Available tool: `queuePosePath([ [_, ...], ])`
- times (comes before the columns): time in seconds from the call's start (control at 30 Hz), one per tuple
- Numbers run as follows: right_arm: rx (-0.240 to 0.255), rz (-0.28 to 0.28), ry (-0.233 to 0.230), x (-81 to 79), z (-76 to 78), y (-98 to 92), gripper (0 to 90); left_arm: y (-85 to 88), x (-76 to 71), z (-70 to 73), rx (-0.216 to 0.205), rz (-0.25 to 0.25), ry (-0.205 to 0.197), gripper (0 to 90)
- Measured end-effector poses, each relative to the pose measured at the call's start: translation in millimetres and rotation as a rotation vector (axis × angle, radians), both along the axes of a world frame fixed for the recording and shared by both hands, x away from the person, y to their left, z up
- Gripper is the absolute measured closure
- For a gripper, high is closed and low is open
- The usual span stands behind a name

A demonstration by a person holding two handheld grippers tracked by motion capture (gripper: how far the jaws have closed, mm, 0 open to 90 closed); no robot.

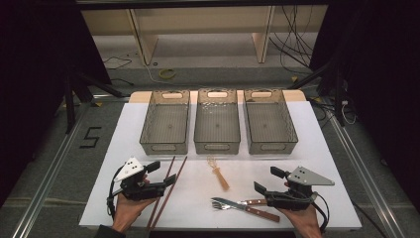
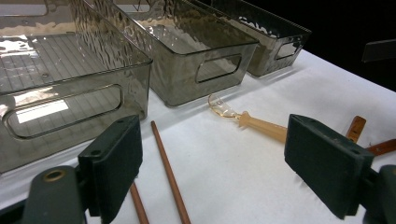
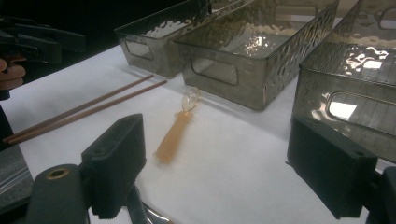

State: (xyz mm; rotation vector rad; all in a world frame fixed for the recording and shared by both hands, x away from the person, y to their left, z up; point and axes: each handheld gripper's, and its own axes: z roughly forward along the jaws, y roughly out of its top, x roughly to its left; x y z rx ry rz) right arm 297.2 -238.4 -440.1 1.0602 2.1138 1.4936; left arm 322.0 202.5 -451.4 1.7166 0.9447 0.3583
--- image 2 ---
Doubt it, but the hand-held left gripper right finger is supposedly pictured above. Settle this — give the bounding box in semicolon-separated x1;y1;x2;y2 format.
284;113;375;220

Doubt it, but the clear spoon with tan handle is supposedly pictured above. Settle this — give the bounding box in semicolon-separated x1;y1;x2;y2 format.
207;92;288;145

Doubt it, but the brown wooden chopstick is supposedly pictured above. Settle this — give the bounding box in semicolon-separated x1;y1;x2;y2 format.
129;181;150;224
150;120;191;224

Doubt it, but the fork with wooden handle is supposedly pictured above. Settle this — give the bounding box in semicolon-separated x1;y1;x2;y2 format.
346;115;367;144

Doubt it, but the mesh bin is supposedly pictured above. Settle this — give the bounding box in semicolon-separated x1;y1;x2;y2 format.
87;0;260;107
0;0;153;175
190;0;313;77

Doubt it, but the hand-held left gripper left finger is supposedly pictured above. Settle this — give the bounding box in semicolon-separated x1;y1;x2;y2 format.
78;114;144;224

